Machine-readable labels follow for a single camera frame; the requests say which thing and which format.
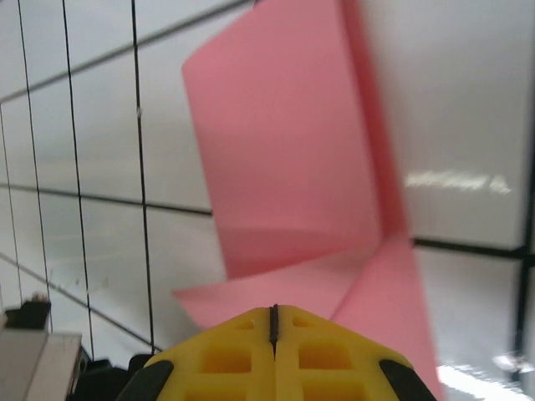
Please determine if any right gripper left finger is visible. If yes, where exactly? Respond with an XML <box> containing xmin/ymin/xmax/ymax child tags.
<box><xmin>119</xmin><ymin>306</ymin><xmax>275</xmax><ymax>401</ymax></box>

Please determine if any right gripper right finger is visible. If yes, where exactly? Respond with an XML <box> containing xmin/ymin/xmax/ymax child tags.
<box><xmin>275</xmin><ymin>305</ymin><xmax>438</xmax><ymax>401</ymax></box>

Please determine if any pink paper sheet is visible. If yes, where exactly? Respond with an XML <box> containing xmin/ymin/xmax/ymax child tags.
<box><xmin>171</xmin><ymin>0</ymin><xmax>446</xmax><ymax>401</ymax></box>

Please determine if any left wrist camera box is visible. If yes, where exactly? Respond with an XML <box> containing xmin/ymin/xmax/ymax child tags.
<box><xmin>0</xmin><ymin>329</ymin><xmax>84</xmax><ymax>401</ymax></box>

